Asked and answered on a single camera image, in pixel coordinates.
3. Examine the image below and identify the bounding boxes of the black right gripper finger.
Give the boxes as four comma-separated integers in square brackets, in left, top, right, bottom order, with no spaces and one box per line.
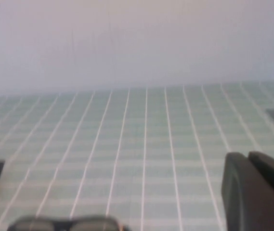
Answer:
[221,150,274,231]

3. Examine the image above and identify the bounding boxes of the black framed glasses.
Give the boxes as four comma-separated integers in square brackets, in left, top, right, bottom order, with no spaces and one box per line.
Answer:
[8,215,130,231]

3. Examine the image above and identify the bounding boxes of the green checkered tablecloth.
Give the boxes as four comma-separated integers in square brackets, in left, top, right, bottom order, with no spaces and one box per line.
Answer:
[0,80,274,231]

